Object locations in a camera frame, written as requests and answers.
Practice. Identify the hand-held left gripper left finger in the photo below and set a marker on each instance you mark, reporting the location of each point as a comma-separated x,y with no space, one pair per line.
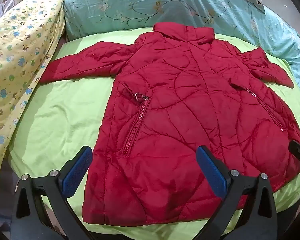
76,170

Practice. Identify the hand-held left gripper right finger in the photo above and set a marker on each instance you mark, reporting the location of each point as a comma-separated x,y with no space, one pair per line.
212,172

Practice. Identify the red padded coat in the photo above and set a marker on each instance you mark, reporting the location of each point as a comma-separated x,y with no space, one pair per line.
185,100

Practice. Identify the green bed sheet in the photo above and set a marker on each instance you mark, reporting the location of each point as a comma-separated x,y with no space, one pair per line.
57,120

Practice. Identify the yellow animal print quilt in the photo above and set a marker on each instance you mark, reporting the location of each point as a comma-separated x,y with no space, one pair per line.
20,55

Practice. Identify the teal floral quilt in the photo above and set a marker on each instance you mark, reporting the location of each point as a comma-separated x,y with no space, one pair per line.
130,7

